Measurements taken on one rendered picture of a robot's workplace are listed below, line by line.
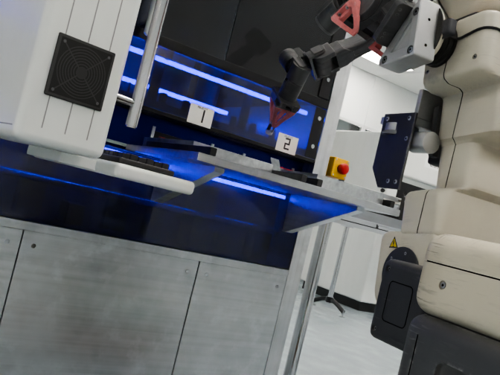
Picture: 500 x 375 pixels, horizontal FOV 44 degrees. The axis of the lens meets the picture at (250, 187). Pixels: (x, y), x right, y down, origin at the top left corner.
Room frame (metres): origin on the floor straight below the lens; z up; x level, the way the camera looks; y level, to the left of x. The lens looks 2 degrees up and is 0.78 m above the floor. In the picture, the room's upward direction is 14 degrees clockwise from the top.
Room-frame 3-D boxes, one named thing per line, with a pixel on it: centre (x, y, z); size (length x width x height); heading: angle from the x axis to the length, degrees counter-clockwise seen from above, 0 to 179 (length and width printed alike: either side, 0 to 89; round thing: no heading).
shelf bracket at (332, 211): (1.97, -0.25, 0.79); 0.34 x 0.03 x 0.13; 32
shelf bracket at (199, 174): (1.70, 0.18, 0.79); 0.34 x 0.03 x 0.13; 32
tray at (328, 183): (1.90, -0.19, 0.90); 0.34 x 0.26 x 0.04; 32
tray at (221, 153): (1.81, 0.15, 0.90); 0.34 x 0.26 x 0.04; 32
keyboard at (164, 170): (1.44, 0.35, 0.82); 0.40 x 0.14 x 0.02; 41
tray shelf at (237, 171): (1.84, -0.03, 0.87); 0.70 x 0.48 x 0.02; 122
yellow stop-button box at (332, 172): (2.22, -0.28, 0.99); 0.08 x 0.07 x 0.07; 32
